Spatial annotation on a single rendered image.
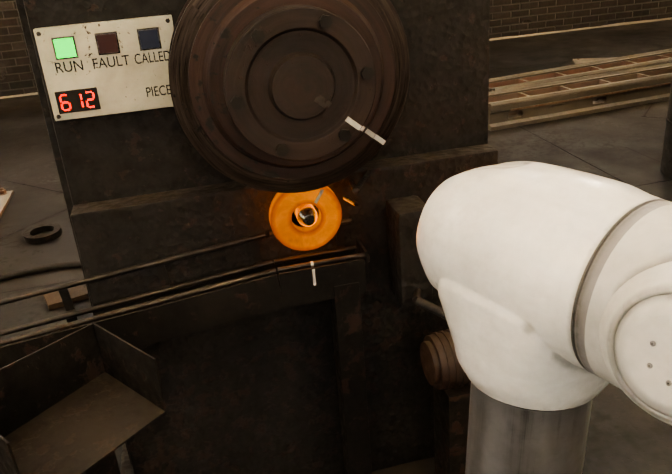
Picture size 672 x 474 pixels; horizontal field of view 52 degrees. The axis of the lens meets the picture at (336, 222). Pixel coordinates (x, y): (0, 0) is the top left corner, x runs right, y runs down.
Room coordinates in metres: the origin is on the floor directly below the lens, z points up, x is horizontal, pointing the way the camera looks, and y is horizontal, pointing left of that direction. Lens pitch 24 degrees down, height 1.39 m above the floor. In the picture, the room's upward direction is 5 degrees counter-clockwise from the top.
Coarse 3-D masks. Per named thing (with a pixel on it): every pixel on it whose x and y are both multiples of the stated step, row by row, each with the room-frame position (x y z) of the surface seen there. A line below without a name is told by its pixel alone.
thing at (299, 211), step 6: (306, 204) 1.35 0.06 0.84; (294, 210) 1.36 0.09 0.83; (300, 210) 1.33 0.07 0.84; (306, 210) 1.33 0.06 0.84; (312, 210) 1.33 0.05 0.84; (300, 216) 1.32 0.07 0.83; (306, 216) 1.31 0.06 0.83; (312, 216) 1.32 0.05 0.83; (300, 222) 1.32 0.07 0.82; (306, 222) 1.31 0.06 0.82; (312, 222) 1.32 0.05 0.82
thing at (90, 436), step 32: (64, 352) 1.09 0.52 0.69; (96, 352) 1.13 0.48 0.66; (128, 352) 1.06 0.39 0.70; (0, 384) 1.00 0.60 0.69; (32, 384) 1.04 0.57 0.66; (64, 384) 1.08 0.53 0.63; (96, 384) 1.10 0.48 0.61; (128, 384) 1.08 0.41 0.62; (160, 384) 1.00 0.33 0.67; (0, 416) 0.99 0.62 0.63; (32, 416) 1.03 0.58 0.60; (64, 416) 1.02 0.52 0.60; (96, 416) 1.01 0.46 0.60; (128, 416) 1.00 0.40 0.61; (0, 448) 0.84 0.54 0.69; (32, 448) 0.95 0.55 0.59; (64, 448) 0.94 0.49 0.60; (96, 448) 0.93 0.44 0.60
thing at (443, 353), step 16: (432, 336) 1.29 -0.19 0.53; (448, 336) 1.28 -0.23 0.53; (432, 352) 1.25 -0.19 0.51; (448, 352) 1.24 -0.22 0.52; (432, 368) 1.24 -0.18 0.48; (448, 368) 1.22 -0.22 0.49; (432, 384) 1.25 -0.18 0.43; (448, 384) 1.22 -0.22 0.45; (464, 384) 1.23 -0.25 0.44; (448, 400) 1.23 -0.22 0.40; (464, 400) 1.24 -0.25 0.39; (448, 416) 1.23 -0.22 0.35; (464, 416) 1.24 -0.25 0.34; (448, 432) 1.24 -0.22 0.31; (464, 432) 1.24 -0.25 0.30; (448, 448) 1.24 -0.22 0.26; (464, 448) 1.24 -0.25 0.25; (448, 464) 1.24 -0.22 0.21; (464, 464) 1.24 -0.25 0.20
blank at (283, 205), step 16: (304, 192) 1.35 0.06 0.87; (320, 192) 1.36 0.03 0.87; (272, 208) 1.34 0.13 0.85; (288, 208) 1.34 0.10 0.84; (320, 208) 1.36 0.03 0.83; (336, 208) 1.36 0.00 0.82; (272, 224) 1.34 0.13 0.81; (288, 224) 1.34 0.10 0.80; (320, 224) 1.36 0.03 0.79; (336, 224) 1.36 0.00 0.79; (288, 240) 1.34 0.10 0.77; (304, 240) 1.35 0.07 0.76; (320, 240) 1.35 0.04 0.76
